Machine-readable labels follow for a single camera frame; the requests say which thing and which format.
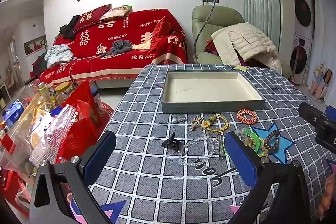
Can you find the photo printed pillow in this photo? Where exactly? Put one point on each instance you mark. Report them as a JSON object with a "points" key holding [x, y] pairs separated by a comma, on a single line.
{"points": [[116, 12]]}

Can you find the white stacked dryer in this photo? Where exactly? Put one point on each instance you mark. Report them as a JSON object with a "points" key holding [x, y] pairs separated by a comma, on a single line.
{"points": [[303, 8]]}

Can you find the clear plastic bag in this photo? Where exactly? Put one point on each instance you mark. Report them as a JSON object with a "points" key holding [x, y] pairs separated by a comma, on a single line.
{"points": [[39, 134]]}

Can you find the red purple clothing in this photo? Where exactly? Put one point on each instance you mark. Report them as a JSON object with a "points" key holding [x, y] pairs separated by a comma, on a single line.
{"points": [[210, 47]]}

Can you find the blue packet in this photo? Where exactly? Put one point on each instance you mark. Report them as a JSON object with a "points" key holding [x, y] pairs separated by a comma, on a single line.
{"points": [[14, 111]]}

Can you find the pale blue white garment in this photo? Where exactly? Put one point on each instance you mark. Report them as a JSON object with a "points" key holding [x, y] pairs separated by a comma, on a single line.
{"points": [[59, 54]]}

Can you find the red patterned round rug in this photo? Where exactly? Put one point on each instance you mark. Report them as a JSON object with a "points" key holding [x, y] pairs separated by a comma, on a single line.
{"points": [[108, 111]]}

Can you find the red satin pillow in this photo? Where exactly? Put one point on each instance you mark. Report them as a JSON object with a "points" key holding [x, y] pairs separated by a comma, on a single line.
{"points": [[158, 32]]}

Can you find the cream cloth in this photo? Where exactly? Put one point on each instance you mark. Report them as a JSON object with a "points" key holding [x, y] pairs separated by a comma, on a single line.
{"points": [[221, 41]]}

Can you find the black hair clip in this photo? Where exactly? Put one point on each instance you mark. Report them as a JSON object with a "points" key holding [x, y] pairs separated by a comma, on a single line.
{"points": [[172, 144]]}

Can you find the red embroidered pillow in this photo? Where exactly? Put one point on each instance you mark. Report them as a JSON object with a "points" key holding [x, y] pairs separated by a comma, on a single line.
{"points": [[89, 18]]}

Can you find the silver pendant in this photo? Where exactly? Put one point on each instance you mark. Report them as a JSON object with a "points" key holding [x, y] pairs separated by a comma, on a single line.
{"points": [[176, 120]]}

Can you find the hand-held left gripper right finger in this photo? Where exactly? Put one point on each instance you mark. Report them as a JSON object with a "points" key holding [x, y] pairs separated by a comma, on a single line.
{"points": [[240, 158]]}

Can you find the white down coat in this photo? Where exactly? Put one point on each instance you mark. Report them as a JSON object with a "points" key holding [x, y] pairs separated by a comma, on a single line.
{"points": [[271, 61]]}

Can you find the yellow lid jar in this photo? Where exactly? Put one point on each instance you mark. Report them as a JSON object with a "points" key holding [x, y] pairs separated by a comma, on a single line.
{"points": [[63, 90]]}

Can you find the grey shallow cardboard box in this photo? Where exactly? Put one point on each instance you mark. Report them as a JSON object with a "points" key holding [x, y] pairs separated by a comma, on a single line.
{"points": [[204, 87]]}

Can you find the grey garment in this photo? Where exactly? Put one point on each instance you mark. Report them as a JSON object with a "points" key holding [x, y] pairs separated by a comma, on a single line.
{"points": [[119, 46]]}

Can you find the gooseneck phone holder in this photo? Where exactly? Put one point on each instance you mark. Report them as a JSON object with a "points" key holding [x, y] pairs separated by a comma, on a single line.
{"points": [[203, 27]]}

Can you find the blue lid jar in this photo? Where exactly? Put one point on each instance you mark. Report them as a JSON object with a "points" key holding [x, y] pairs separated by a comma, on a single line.
{"points": [[96, 100]]}

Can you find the yellow green bottle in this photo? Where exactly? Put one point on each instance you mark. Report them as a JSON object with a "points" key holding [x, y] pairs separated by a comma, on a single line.
{"points": [[46, 94]]}

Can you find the beige quilted jacket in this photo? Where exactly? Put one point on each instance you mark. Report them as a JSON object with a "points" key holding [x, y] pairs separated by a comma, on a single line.
{"points": [[252, 39]]}

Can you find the white washing machine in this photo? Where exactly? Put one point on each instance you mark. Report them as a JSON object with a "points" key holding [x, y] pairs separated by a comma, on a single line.
{"points": [[299, 58]]}

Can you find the red sofa with cover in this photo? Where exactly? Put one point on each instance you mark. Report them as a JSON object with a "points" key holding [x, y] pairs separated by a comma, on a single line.
{"points": [[118, 29]]}

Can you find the green armchair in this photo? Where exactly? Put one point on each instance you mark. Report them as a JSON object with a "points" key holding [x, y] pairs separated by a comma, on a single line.
{"points": [[223, 15]]}

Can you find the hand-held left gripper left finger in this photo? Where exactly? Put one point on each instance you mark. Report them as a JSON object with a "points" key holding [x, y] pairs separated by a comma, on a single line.
{"points": [[101, 153]]}

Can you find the green plastic bangle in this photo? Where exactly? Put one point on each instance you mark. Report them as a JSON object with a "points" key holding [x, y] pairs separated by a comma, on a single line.
{"points": [[249, 131]]}

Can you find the silver metal hairpin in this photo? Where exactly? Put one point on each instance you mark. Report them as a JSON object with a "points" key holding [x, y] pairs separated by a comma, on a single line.
{"points": [[221, 148]]}

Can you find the wall niche shelf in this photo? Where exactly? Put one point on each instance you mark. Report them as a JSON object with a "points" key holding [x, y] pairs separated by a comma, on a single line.
{"points": [[34, 45]]}

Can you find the black clothing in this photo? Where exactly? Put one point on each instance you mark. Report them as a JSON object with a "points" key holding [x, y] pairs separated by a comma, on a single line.
{"points": [[68, 27]]}

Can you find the beige hair clip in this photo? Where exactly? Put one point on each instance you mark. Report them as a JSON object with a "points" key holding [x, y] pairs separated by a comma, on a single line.
{"points": [[196, 121]]}

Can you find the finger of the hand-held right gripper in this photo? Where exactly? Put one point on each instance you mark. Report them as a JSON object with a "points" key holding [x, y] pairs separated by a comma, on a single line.
{"points": [[311, 112], [330, 111]]}

